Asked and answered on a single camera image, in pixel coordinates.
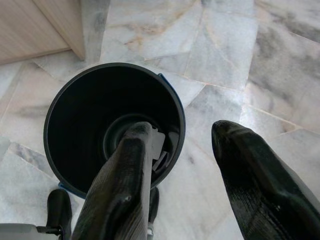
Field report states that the light wooden cabinet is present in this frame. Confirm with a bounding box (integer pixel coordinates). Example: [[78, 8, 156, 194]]
[[0, 0, 86, 66]]

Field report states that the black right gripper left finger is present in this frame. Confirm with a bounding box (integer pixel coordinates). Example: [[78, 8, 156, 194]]
[[71, 121, 155, 240]]

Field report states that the black robot foot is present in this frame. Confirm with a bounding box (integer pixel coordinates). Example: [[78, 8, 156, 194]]
[[149, 186, 160, 225], [46, 188, 73, 237]]

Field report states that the black left robot foot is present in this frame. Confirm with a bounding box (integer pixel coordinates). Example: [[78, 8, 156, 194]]
[[46, 188, 73, 237]]

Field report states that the dark round rubbish bin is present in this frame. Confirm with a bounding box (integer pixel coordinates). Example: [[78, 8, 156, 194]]
[[43, 62, 186, 198]]

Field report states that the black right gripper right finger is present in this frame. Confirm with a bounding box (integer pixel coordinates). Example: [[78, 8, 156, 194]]
[[211, 119, 320, 240]]

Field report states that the small white box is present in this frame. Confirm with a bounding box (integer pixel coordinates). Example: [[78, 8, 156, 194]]
[[151, 127, 168, 173]]

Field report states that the black right robot foot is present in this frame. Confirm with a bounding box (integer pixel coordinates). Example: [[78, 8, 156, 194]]
[[149, 186, 160, 225]]

